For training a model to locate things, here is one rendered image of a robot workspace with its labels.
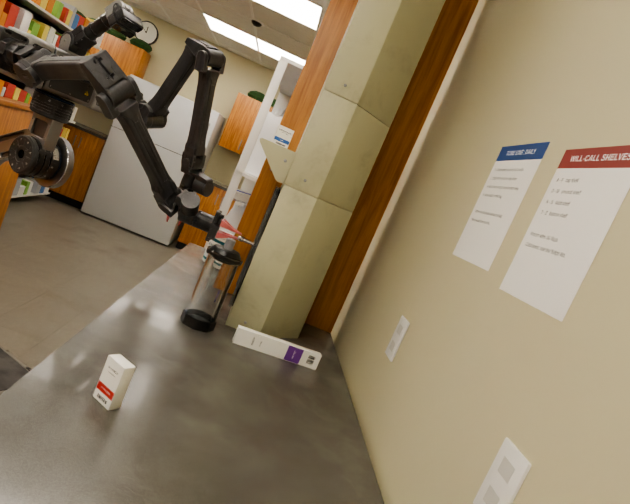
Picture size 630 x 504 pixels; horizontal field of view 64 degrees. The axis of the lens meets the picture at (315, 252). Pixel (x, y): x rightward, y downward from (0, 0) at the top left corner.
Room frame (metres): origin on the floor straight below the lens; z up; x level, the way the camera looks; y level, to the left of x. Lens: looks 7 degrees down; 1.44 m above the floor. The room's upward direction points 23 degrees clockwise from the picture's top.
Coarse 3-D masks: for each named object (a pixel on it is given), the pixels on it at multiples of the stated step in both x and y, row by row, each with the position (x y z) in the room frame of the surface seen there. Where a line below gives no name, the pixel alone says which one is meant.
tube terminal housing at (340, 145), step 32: (320, 96) 1.51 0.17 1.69; (320, 128) 1.51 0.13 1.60; (352, 128) 1.54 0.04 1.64; (384, 128) 1.66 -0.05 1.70; (320, 160) 1.52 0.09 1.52; (352, 160) 1.59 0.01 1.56; (288, 192) 1.51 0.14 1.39; (320, 192) 1.52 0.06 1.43; (352, 192) 1.64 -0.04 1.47; (288, 224) 1.51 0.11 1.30; (320, 224) 1.57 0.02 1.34; (256, 256) 1.51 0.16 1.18; (288, 256) 1.52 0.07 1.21; (320, 256) 1.62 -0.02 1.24; (256, 288) 1.51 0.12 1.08; (288, 288) 1.55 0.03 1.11; (256, 320) 1.52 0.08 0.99; (288, 320) 1.61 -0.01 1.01
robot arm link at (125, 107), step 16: (96, 96) 1.31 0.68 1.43; (112, 112) 1.32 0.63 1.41; (128, 112) 1.36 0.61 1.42; (128, 128) 1.39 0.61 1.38; (144, 128) 1.41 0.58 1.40; (144, 144) 1.42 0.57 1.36; (144, 160) 1.46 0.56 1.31; (160, 160) 1.49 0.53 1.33; (160, 176) 1.50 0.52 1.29; (160, 192) 1.52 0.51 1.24; (176, 192) 1.57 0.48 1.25
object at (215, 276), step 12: (204, 264) 1.39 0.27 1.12; (216, 264) 1.36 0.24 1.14; (228, 264) 1.37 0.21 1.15; (204, 276) 1.37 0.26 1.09; (216, 276) 1.36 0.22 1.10; (228, 276) 1.38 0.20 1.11; (204, 288) 1.36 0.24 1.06; (216, 288) 1.37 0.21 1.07; (192, 300) 1.37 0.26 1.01; (204, 300) 1.36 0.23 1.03; (216, 300) 1.37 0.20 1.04; (192, 312) 1.37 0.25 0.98; (204, 312) 1.36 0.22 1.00; (216, 312) 1.39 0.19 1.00
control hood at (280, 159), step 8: (264, 144) 1.49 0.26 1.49; (272, 144) 1.50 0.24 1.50; (264, 152) 1.50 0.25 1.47; (272, 152) 1.50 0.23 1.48; (280, 152) 1.50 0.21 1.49; (288, 152) 1.50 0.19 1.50; (272, 160) 1.50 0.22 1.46; (280, 160) 1.50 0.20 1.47; (288, 160) 1.50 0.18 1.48; (272, 168) 1.50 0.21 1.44; (280, 168) 1.50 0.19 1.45; (288, 168) 1.51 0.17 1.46; (280, 176) 1.50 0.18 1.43
